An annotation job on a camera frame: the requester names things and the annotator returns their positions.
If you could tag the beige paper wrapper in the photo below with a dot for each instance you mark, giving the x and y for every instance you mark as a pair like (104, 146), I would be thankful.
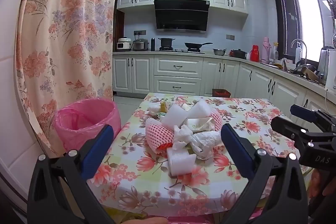
(199, 124)

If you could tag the pink foam fruit net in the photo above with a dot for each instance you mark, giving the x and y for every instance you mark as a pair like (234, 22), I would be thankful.
(216, 119)
(157, 132)

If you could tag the floral curtain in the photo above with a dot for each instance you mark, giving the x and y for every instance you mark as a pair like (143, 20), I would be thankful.
(65, 29)

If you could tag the spray bottle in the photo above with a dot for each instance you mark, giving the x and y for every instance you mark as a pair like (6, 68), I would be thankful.
(274, 53)

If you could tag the red black casserole pot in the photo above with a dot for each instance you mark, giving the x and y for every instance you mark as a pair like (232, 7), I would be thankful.
(237, 53)

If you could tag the brown framed glass door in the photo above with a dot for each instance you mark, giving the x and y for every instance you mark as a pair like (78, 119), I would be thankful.
(119, 29)

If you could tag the gas stove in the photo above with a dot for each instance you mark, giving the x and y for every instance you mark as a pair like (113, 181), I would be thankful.
(178, 50)

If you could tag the pink-lined trash bin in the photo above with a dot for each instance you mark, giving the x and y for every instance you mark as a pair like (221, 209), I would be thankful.
(65, 119)

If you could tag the white tissue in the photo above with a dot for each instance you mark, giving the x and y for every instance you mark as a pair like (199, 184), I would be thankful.
(207, 142)
(183, 136)

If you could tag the black wall socket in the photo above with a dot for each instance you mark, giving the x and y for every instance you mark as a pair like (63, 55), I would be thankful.
(139, 32)
(230, 36)

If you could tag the white countertop appliance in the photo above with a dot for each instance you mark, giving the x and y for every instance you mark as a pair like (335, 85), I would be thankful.
(331, 79)

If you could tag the pink thermos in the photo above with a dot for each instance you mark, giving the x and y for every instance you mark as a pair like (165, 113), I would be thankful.
(265, 50)

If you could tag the steel bowl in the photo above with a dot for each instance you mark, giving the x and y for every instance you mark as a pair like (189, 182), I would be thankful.
(220, 51)

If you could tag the red box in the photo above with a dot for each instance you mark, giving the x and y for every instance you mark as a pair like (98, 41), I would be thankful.
(221, 92)

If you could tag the silver rice cooker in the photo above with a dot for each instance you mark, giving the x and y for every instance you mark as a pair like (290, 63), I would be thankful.
(140, 45)

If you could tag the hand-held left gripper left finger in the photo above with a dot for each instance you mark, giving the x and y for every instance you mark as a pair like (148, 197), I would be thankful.
(97, 150)

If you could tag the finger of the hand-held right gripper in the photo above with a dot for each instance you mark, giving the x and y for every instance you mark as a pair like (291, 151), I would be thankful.
(302, 111)
(283, 125)

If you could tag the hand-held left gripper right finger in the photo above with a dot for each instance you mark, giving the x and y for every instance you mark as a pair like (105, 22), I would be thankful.
(236, 153)

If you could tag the red thermos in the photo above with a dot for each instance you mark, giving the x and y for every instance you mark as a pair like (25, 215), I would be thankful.
(254, 54)

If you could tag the dirty cookware pile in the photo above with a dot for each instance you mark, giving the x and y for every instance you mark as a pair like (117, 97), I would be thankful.
(307, 73)

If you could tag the black wok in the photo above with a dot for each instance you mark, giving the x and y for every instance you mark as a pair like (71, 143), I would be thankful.
(194, 45)

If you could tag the black range hood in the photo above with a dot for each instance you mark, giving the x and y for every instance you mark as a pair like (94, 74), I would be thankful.
(181, 16)

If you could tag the white panelled door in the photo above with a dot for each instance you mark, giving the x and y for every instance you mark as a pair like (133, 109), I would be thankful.
(13, 69)

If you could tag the white pump bottle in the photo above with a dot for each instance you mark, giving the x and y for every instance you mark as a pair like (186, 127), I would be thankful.
(298, 54)

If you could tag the black thermos bottle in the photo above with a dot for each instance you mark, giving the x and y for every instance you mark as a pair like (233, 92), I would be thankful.
(153, 44)

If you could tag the white rice cooker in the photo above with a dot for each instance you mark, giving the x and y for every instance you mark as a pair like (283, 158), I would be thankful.
(123, 45)

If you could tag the person's right hand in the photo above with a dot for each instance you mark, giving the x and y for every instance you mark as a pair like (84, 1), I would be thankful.
(316, 184)

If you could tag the silver kettle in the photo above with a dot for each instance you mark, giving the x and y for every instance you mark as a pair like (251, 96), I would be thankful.
(326, 61)

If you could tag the chrome faucet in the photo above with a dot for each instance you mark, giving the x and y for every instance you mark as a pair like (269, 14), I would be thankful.
(304, 45)

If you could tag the white lower cabinets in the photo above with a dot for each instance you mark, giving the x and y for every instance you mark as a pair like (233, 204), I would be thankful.
(178, 66)

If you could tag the dark framed window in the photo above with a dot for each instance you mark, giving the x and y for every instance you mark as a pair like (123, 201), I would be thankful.
(302, 11)

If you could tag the black stock pot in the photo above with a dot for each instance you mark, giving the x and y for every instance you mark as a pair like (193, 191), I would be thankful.
(166, 43)

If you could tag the white tissue ball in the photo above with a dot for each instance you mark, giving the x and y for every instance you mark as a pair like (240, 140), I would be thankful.
(154, 109)

